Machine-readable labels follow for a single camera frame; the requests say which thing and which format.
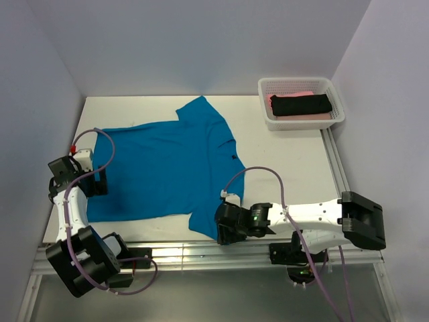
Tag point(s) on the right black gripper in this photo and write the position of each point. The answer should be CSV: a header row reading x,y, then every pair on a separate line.
x,y
224,235

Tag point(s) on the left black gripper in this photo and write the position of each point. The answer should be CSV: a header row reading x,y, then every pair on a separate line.
x,y
99,187

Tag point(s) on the blue t-shirt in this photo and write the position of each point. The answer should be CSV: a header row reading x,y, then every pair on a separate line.
x,y
168,168

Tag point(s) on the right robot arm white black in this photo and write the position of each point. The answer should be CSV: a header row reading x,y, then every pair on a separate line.
x,y
349,219

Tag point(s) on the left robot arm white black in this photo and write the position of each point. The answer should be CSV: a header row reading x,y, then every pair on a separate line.
x,y
72,184

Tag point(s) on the black rolled t-shirt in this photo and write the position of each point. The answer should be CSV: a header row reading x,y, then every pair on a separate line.
x,y
300,105

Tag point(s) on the white plastic basket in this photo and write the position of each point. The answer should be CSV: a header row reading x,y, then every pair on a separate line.
x,y
289,85

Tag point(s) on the pink folded t-shirt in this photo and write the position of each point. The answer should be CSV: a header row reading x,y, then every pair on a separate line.
x,y
324,116

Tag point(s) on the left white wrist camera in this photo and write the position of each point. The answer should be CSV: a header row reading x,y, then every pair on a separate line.
x,y
85,158

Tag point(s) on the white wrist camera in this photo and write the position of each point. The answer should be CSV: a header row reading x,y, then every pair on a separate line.
x,y
233,199
85,158

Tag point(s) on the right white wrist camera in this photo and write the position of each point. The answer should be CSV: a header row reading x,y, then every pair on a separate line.
x,y
233,199

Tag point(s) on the aluminium rail frame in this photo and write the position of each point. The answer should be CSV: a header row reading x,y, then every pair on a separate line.
x,y
184,255

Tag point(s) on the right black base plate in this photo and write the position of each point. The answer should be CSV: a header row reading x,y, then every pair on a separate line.
x,y
287,254

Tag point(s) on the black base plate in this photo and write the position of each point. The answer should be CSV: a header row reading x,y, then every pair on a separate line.
x,y
145,253
287,254

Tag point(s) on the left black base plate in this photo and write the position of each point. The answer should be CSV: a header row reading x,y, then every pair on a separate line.
x,y
145,253

